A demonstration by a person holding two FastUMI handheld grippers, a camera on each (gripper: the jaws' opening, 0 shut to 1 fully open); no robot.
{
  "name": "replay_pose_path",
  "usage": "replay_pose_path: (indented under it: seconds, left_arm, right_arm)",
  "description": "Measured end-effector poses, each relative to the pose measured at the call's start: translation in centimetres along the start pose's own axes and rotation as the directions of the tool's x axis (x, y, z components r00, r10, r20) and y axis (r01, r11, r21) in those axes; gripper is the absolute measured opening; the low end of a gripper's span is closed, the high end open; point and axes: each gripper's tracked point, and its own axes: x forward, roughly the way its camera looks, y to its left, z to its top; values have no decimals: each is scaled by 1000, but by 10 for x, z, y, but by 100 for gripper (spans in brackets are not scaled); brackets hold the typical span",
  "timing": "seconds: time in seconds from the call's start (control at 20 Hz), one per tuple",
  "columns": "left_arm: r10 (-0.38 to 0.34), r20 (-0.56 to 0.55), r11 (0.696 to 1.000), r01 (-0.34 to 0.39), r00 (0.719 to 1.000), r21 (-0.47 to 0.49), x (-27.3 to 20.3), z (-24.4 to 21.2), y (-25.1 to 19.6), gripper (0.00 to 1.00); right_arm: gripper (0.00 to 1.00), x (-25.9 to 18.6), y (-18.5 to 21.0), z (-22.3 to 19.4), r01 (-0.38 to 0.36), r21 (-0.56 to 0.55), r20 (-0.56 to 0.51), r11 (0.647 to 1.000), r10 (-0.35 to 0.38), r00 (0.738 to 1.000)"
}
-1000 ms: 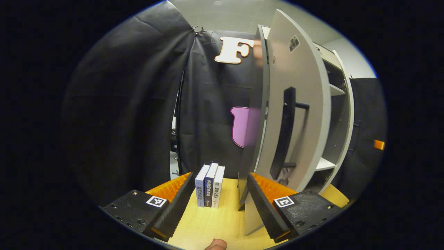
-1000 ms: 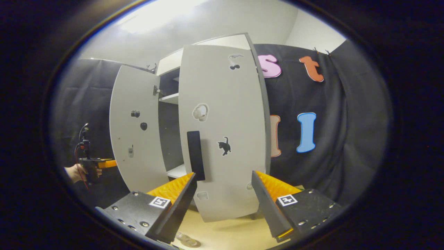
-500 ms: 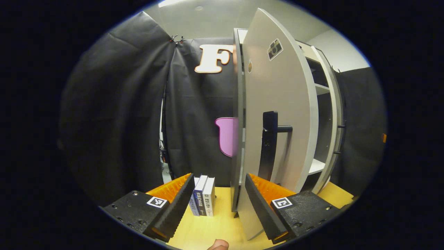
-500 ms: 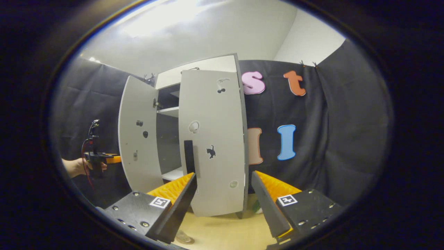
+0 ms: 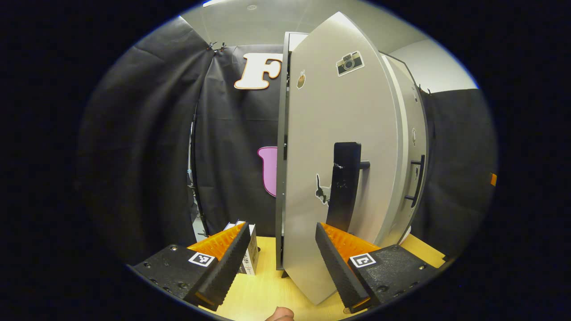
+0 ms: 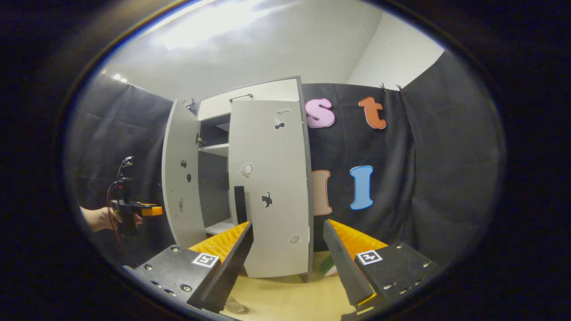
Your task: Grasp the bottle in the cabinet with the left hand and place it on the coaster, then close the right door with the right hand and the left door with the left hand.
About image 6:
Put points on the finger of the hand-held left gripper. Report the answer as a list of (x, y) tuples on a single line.
[(151, 210)]

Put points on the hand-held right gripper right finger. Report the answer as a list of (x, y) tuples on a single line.
[(345, 267)]

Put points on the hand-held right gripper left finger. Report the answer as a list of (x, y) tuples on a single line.
[(227, 267)]

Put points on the grey cabinet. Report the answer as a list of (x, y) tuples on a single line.
[(214, 178)]

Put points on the grey cabinet door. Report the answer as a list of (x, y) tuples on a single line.
[(276, 156), (183, 142)]

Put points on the grey cabinet drawer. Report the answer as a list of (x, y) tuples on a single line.
[(276, 91)]

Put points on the watermelon slice toy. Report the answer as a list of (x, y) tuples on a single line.
[(328, 266)]

